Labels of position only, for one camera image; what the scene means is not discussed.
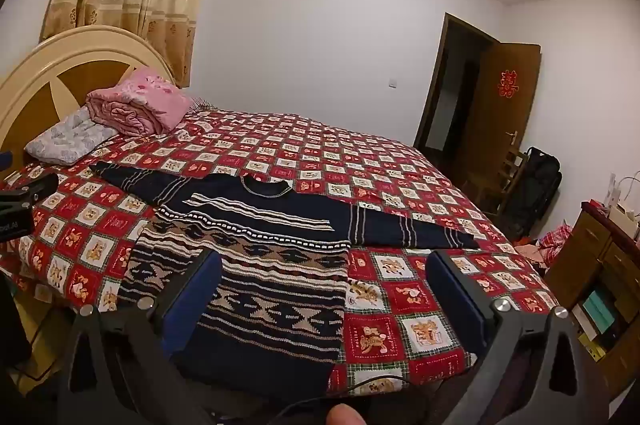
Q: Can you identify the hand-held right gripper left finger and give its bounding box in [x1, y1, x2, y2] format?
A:
[57, 249, 222, 425]

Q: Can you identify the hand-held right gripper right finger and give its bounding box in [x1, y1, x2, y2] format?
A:
[426, 249, 590, 425]

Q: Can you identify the navy patterned knit sweater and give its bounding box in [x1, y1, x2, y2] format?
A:
[90, 161, 481, 401]

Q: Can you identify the person's right hand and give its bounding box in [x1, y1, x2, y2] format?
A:
[326, 404, 365, 425]

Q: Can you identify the grey floral pillow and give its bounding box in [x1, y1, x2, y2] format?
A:
[24, 106, 121, 166]

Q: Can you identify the cream and brown headboard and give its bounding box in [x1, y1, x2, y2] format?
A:
[0, 25, 177, 170]

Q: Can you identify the red plaid bag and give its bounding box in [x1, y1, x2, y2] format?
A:
[537, 225, 574, 264]

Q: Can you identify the wooden chair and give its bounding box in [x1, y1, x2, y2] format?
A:
[462, 145, 529, 217]

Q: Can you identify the black bag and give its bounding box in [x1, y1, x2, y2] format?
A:
[500, 147, 564, 239]

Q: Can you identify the pink folded quilt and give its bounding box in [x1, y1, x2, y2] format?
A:
[85, 66, 195, 136]

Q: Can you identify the red checkered bear bedspread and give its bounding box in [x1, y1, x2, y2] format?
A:
[0, 107, 559, 398]

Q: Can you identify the wooden cabinet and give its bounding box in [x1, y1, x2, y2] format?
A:
[544, 200, 640, 402]

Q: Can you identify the teal book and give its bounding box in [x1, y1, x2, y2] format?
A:
[581, 291, 617, 337]

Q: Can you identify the brown wooden door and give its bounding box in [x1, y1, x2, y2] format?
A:
[452, 42, 542, 200]

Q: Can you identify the white box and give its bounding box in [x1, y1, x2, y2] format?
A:
[606, 200, 640, 232]

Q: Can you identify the red paper door decoration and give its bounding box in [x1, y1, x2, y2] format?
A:
[497, 70, 521, 98]

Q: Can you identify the black cable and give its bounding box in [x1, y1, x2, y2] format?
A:
[327, 371, 443, 401]

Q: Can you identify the dark wooden door frame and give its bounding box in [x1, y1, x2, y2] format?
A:
[414, 12, 501, 153]

